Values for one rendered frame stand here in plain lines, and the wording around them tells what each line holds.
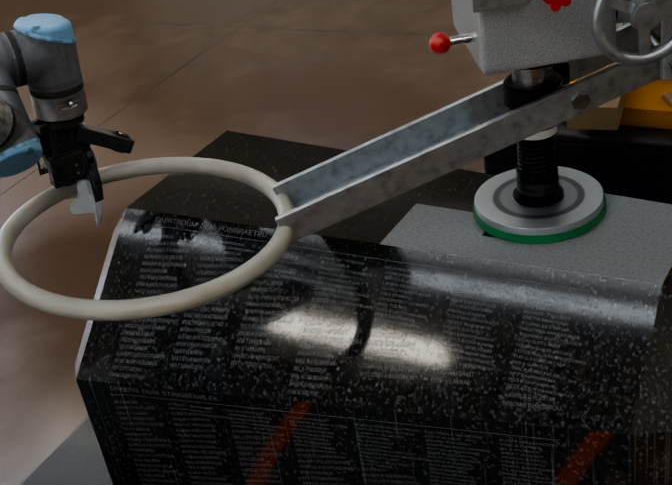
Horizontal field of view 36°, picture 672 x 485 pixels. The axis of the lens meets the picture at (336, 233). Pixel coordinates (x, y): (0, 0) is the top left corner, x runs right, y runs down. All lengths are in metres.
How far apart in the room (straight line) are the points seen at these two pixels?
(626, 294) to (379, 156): 0.46
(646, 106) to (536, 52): 0.72
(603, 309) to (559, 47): 0.39
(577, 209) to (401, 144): 0.30
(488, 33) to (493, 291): 0.41
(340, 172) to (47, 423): 1.43
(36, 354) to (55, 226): 0.78
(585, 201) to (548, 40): 0.33
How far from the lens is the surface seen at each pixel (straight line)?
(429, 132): 1.70
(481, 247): 1.67
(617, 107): 2.08
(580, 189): 1.76
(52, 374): 3.06
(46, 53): 1.74
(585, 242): 1.67
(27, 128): 1.66
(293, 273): 1.77
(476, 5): 1.45
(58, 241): 3.72
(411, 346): 1.65
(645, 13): 1.48
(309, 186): 1.72
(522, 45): 1.50
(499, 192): 1.76
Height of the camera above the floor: 1.72
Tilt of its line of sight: 31 degrees down
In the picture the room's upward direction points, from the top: 10 degrees counter-clockwise
